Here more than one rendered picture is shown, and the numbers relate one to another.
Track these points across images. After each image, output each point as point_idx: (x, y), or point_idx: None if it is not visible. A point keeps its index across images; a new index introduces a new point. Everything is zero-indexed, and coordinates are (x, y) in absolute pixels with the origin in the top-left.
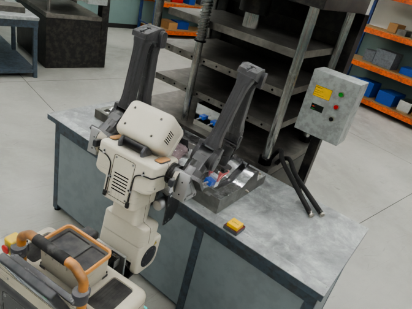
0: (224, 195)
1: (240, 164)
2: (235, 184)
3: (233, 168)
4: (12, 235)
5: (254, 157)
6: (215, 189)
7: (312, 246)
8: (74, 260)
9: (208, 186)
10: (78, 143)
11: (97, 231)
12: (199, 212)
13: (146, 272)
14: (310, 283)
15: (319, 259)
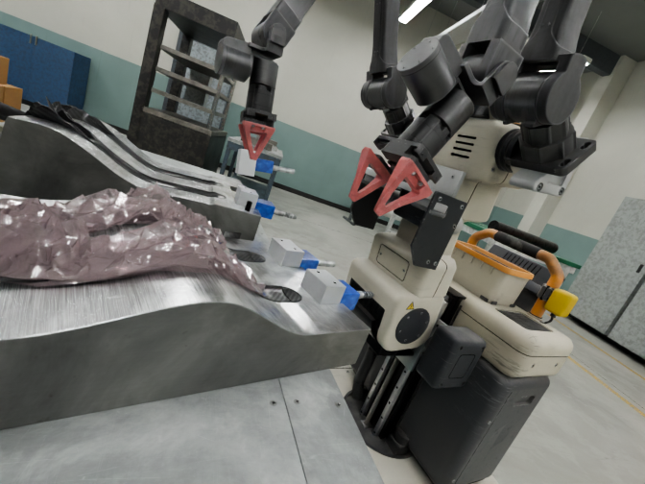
0: (227, 181)
1: (78, 120)
2: (157, 165)
3: (108, 139)
4: (571, 294)
5: None
6: (226, 185)
7: (171, 166)
8: (492, 229)
9: (230, 190)
10: None
11: (441, 326)
12: (261, 232)
13: None
14: (236, 181)
15: (190, 169)
